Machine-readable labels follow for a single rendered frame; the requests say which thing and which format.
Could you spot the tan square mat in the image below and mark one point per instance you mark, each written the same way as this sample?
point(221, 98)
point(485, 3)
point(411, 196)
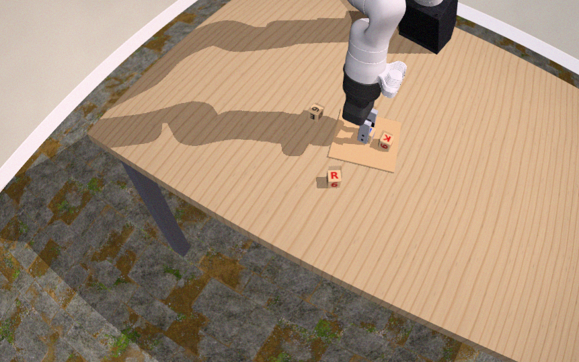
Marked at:
point(345, 146)

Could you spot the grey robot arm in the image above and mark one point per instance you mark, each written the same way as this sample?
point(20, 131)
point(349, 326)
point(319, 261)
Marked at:
point(369, 43)

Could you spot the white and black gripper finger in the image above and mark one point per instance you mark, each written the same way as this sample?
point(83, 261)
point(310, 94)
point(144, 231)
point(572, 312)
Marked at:
point(372, 117)
point(364, 131)

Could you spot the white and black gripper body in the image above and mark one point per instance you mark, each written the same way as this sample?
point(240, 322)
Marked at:
point(364, 82)

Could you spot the beige letter block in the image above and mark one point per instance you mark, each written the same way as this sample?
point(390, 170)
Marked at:
point(333, 178)
point(372, 134)
point(385, 142)
point(315, 112)

